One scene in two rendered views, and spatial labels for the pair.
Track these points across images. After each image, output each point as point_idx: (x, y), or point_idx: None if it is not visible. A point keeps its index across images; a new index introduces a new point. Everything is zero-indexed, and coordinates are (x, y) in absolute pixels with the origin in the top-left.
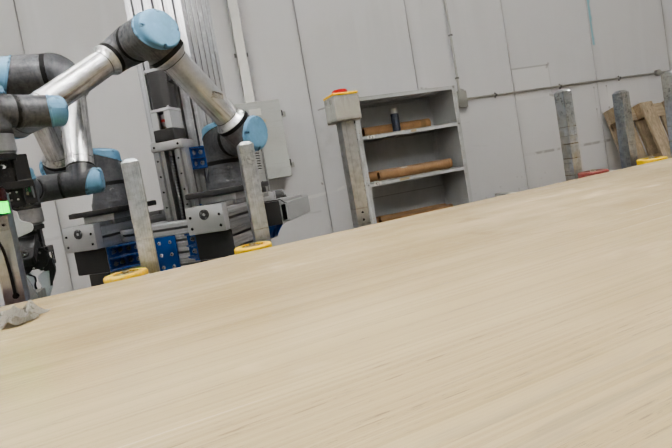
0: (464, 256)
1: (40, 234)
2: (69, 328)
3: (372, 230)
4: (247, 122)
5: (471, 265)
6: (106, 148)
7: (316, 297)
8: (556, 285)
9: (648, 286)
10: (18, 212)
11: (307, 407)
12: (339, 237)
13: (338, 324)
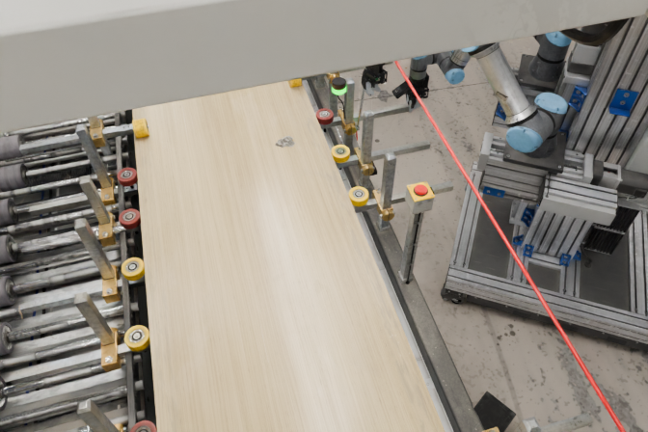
0: (244, 258)
1: (422, 81)
2: (259, 162)
3: (343, 246)
4: (510, 129)
5: (231, 256)
6: (553, 32)
7: (234, 218)
8: (197, 263)
9: (182, 276)
10: (410, 68)
11: (175, 215)
12: (339, 230)
13: (207, 221)
